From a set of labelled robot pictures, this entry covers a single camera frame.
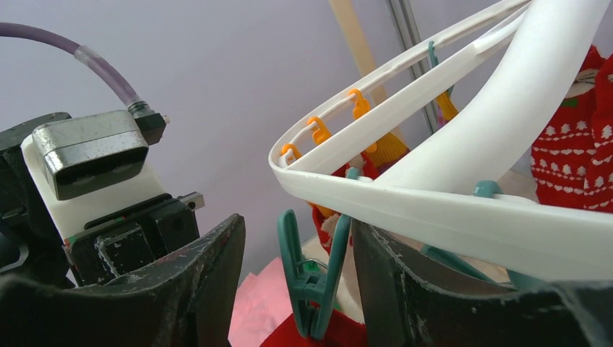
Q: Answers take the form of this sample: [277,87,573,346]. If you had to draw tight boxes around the orange clothespin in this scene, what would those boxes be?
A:
[279,143,302,167]
[307,116,332,146]

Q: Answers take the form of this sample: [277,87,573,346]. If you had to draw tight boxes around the white plastic clip hanger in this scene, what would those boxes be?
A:
[267,0,612,281]

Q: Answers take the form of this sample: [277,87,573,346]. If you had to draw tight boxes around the red patterned sock pair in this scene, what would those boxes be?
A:
[531,46,612,213]

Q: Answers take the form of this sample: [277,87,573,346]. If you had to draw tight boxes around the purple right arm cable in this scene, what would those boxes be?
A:
[0,21,169,145]

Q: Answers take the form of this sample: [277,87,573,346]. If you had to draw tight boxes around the teal clothespin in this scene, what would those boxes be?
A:
[277,210,351,340]
[419,179,547,291]

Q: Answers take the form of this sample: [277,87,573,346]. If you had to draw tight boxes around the pink cloth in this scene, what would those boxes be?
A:
[228,257,292,346]

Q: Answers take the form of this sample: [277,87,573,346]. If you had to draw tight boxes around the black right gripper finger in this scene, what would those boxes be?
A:
[351,220,612,346]

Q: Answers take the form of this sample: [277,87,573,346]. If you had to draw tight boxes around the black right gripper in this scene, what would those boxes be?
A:
[1,112,246,346]

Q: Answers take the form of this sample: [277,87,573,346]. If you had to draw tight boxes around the wooden drying rack frame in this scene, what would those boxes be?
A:
[327,0,408,145]

